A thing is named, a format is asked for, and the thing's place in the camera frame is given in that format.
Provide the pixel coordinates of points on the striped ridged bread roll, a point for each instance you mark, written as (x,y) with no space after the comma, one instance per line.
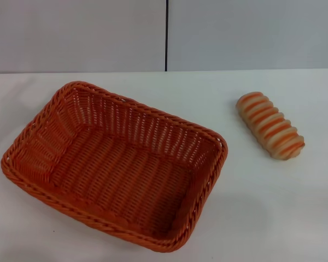
(270,125)

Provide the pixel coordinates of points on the orange woven plastic basket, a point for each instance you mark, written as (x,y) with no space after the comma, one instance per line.
(120,174)

